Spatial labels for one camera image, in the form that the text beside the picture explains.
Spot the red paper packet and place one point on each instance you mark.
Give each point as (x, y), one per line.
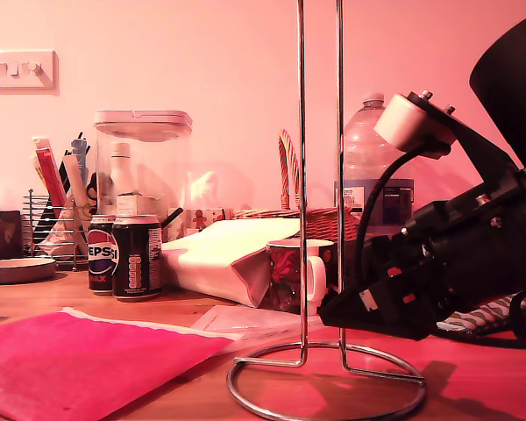
(48, 166)

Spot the clear jar white lid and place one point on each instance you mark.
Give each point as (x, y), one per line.
(158, 166)

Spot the small white box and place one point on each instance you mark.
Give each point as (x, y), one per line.
(133, 205)

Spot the white wall light switch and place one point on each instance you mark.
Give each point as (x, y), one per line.
(22, 72)

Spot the dark can gold print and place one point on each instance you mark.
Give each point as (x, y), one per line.
(136, 263)

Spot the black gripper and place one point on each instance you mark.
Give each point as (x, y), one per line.
(464, 254)

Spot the shallow grey dish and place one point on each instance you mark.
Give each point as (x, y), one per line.
(17, 269)

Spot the green wave pattern pouch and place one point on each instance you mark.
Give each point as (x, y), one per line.
(486, 313)

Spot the white wrist camera on bracket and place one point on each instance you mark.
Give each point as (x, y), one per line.
(399, 123)

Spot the gingerbread print tin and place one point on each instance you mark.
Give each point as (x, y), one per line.
(201, 219)

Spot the dark floral tissue box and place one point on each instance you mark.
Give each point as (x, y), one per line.
(2, 234)

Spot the large clear water bottle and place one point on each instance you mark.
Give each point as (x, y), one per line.
(359, 166)

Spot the metallic paper towel stand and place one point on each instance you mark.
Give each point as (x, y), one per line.
(301, 131)

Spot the white packet black stripe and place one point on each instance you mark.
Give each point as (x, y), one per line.
(72, 180)

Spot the white paper bag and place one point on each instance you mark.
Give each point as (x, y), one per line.
(219, 254)

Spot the Pepsi Max can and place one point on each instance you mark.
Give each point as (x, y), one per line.
(100, 254)

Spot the white bottle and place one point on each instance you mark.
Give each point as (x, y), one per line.
(122, 175)

